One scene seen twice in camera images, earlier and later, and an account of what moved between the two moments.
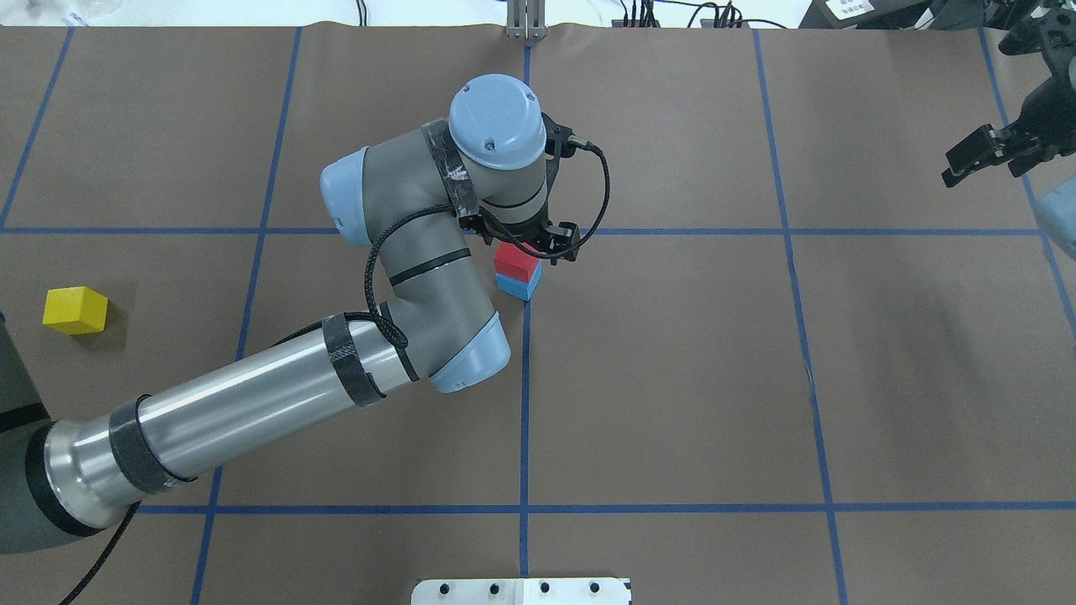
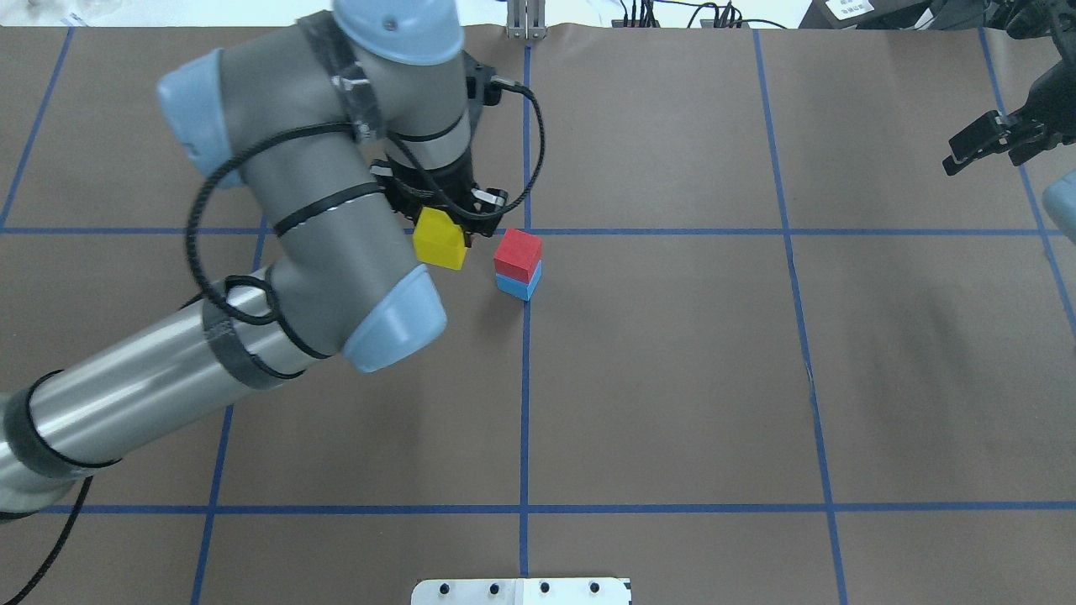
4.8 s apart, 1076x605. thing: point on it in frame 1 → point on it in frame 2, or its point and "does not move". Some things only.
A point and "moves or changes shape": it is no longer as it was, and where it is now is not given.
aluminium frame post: (526, 19) does not move
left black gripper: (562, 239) → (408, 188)
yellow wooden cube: (76, 310) moves or changes shape
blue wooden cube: (518, 288) does not move
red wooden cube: (512, 260) does not move
